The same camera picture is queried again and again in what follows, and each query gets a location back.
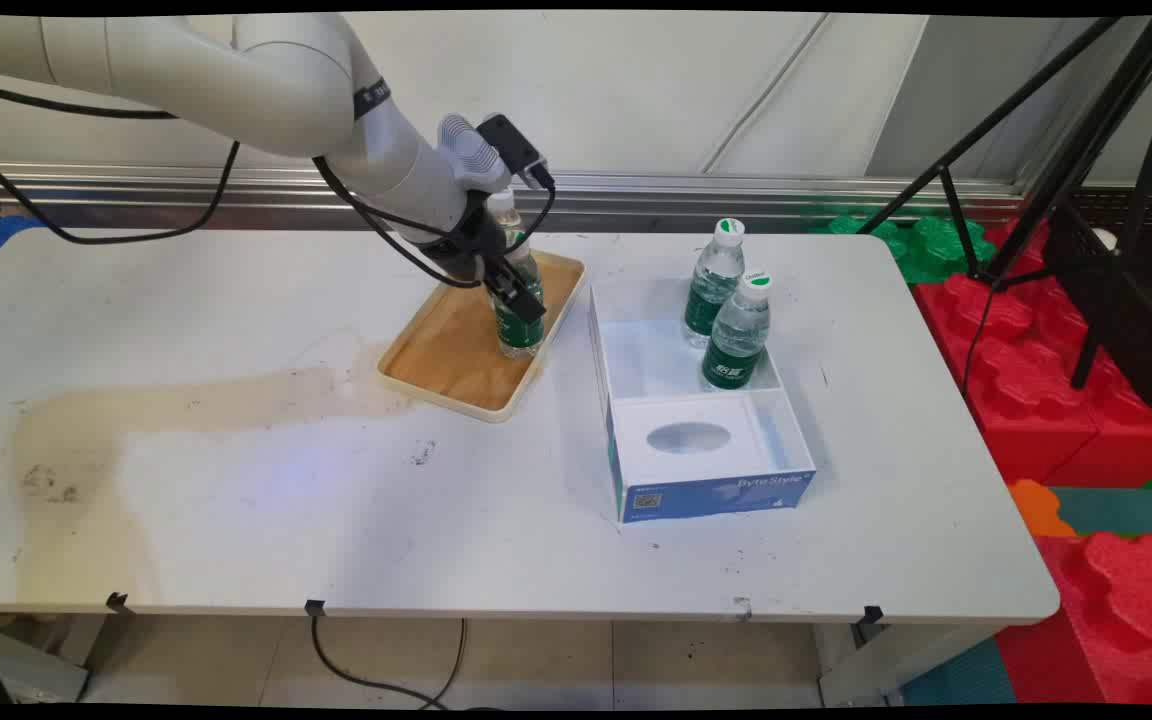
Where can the blue and white cardboard box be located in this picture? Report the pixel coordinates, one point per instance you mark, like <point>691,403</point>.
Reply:
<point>696,450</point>

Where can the black tripod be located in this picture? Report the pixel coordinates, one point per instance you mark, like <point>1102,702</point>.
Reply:
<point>1086,130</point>

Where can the green foam block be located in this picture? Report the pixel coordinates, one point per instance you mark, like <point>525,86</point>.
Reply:
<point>921,245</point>

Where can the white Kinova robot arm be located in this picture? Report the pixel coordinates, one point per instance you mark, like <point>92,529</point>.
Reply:
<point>236,70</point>

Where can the teal foam mat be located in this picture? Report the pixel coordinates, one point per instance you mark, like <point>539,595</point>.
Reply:
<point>1126,510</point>

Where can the orange foam piece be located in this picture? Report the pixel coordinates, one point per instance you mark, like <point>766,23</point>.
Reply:
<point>1038,508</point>

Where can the black mesh crate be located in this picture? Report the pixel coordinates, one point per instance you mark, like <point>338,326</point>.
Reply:
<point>1136,320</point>

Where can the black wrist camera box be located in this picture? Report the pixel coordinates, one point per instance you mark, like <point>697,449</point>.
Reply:
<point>511,148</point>

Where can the large red foam block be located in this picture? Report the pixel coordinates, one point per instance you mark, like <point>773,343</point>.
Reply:
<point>1036,380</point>

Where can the green label water bottle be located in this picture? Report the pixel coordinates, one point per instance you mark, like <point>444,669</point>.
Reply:
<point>714,290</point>
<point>521,335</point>
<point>504,208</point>
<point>739,335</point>

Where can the aluminium wall rail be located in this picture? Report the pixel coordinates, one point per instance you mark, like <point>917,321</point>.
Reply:
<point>686,192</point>

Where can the grey table leg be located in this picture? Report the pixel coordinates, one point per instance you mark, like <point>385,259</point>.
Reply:
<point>31,660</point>
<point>886,665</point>

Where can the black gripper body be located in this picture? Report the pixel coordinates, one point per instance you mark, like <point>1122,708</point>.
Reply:
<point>466,240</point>

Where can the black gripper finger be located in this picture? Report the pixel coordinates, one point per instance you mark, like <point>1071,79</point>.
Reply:
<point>521,298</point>

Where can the wooden tray with cream rim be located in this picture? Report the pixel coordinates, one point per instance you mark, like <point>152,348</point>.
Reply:
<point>446,350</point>

